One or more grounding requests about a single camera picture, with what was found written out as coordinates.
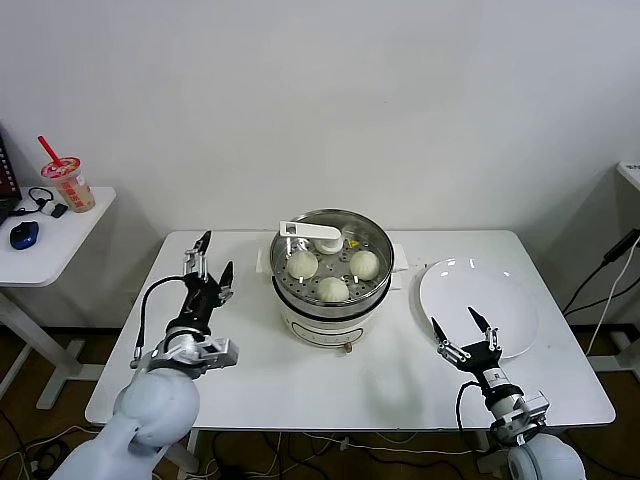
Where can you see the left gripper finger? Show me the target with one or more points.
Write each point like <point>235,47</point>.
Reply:
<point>199,260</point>
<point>226,286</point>

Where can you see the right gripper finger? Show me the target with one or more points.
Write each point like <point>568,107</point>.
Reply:
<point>490,339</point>
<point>450,349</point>

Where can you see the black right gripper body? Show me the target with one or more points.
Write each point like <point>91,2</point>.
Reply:
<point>482,360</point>

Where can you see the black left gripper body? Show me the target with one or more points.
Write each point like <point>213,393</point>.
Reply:
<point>197,300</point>

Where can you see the white steamed baozi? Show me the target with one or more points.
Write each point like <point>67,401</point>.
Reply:
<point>301,264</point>
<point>364,264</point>
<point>332,290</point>

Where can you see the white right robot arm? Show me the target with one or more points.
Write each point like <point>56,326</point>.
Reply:
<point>545,460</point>

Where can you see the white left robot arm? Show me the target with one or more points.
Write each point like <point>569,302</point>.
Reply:
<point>155,405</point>

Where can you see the stainless steel steamer basket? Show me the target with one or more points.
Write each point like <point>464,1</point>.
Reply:
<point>330,311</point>

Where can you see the white round plate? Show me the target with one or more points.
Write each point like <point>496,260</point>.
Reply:
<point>475,295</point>

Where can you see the white electric cooker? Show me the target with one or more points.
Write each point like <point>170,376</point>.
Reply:
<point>320,332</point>

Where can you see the white side table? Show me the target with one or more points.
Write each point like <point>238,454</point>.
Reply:
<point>65,240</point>

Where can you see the milk tea plastic cup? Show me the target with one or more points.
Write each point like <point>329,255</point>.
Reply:
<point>75,192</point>

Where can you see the small black device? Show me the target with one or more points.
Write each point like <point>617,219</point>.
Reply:
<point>59,210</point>

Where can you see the small white device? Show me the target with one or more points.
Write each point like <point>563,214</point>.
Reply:
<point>48,207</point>

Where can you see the blue computer mouse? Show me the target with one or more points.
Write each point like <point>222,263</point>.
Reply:
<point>24,235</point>

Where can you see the red drinking straw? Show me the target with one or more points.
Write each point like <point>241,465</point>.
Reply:
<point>50,150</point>

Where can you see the dark laptop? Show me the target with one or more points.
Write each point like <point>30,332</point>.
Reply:
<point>6,175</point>

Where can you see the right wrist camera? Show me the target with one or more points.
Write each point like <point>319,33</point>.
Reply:
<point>535,407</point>

